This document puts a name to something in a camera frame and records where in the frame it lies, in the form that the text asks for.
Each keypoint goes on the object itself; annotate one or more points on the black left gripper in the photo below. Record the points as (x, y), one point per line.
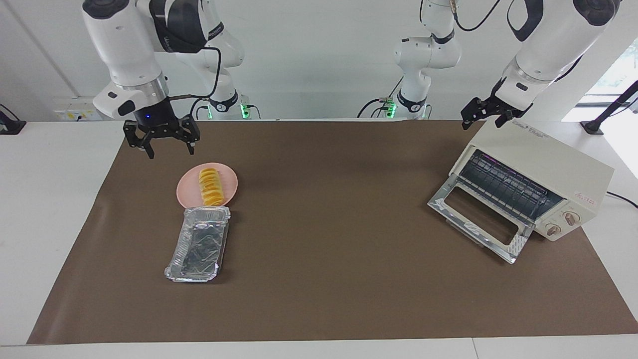
(503, 105)

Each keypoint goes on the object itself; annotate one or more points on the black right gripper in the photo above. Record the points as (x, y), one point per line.
(162, 130)

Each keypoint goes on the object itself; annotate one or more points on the yellow ridged bread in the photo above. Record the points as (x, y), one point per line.
(211, 188)

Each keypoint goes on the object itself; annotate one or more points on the aluminium foil tray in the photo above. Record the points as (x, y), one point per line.
(199, 249)

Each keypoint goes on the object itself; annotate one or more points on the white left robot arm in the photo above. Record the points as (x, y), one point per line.
(553, 50)

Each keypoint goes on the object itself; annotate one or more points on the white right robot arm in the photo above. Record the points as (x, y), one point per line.
(124, 50)

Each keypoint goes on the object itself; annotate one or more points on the metal oven rack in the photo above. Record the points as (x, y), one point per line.
(508, 187)

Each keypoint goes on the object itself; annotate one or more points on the glass oven door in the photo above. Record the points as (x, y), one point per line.
(448, 199)

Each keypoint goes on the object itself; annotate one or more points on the cream toaster oven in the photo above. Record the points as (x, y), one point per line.
(563, 174)

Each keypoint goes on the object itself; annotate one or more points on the beige oven knob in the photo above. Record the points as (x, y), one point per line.
(571, 218)
(553, 230)

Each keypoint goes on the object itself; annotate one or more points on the pink round plate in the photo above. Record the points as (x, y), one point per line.
(188, 189)

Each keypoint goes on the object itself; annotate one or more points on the bright window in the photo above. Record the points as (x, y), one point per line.
(618, 75)

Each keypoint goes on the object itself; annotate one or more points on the black clamp base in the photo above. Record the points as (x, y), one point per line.
(10, 127)

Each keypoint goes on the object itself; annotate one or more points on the brown table mat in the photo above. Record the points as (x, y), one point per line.
(349, 289)

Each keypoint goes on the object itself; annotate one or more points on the white wall power socket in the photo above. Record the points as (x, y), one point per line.
(75, 109)

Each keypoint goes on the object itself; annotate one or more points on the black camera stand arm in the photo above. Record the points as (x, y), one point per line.
(610, 109)

